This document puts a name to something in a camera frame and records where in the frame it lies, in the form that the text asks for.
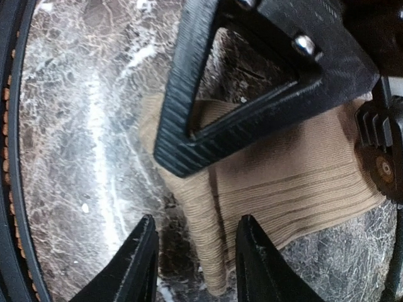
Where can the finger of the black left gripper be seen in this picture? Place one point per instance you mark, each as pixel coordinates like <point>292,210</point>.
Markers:
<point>329,67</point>

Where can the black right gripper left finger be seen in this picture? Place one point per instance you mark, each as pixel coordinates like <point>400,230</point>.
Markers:
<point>131,275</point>

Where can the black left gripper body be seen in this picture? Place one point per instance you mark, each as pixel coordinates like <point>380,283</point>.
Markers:
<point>377,26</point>

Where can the tan brown sock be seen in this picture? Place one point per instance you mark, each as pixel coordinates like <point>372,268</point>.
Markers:
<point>305,186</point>

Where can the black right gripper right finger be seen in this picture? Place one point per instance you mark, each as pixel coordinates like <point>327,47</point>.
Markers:
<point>262,273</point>

